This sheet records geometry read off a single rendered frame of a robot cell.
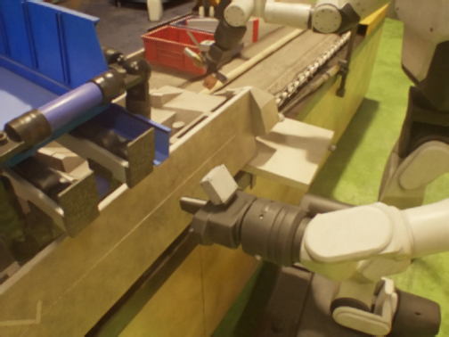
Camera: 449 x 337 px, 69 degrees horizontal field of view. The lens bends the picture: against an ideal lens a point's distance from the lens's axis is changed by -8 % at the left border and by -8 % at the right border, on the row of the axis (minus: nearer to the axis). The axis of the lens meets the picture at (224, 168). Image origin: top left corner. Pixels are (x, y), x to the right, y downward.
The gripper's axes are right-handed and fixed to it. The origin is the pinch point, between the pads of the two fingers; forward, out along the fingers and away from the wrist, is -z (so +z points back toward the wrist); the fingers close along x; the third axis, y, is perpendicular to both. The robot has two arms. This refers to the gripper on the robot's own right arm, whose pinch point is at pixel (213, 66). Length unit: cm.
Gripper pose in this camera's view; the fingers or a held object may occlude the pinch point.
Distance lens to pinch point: 123.8
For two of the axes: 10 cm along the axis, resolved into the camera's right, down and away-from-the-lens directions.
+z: 3.8, -5.6, -7.4
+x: -5.2, 5.3, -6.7
